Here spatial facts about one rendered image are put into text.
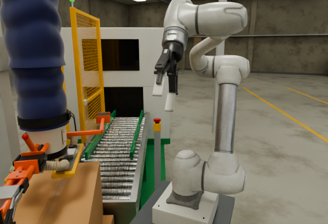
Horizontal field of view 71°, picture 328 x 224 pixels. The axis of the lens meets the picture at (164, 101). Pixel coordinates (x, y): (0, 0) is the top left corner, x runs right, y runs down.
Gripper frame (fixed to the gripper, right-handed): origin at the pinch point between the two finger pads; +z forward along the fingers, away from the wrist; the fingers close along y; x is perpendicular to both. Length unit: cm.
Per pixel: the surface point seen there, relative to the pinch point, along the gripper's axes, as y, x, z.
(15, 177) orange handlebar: 1, -48, 31
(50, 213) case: -32, -56, 46
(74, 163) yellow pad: -33, -52, 23
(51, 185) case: -46, -73, 35
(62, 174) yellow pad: -26, -51, 29
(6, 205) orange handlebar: 9, -38, 38
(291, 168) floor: -310, 97, -28
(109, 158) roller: -153, -103, 8
